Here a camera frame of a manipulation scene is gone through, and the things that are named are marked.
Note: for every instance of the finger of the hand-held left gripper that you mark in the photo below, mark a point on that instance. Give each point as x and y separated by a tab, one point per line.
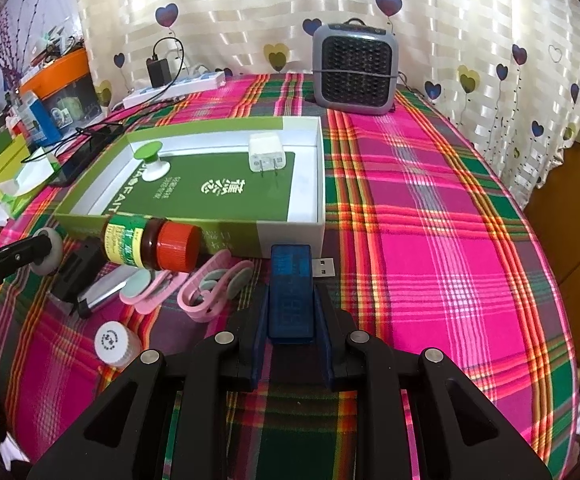
15	256

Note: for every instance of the black power adapter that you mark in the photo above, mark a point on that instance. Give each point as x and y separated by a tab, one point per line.
158	72

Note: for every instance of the brown bottle with red cap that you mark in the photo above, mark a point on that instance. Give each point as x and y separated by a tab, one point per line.
170	245

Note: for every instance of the green topped white holder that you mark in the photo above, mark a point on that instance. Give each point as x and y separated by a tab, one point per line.
151	152

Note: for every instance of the black smartphone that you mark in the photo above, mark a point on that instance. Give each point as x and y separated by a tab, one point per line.
87	157

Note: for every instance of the white charger plug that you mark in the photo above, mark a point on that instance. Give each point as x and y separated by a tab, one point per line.
266	152

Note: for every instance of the grey space heater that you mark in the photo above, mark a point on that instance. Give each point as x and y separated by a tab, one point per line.
355	67

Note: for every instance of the purple flower branches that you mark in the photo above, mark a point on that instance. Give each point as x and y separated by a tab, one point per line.
2	42

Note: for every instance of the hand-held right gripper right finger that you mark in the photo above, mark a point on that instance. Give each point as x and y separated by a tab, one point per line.
323	345

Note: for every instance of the white power strip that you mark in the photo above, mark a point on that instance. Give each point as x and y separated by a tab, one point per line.
170	90

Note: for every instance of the pink clip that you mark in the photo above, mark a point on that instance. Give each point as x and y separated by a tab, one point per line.
142	287
195	302

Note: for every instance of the blue USB tester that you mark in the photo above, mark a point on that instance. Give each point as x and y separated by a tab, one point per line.
290	305

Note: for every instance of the orange lidded container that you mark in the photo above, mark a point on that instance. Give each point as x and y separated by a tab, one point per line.
55	70

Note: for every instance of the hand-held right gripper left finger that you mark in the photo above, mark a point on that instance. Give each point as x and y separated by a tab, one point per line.
257	345

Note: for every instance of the green and white cardboard box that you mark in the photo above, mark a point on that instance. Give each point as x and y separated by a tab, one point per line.
290	240

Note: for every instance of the green tissue pack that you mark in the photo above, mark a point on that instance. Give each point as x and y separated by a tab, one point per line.
27	185

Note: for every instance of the blue carton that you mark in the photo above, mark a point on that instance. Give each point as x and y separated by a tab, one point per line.
40	120

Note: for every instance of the small white bottle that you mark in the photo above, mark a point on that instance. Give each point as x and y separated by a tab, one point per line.
115	342

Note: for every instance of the silver flash drive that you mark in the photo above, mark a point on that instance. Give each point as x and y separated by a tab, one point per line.
102	295

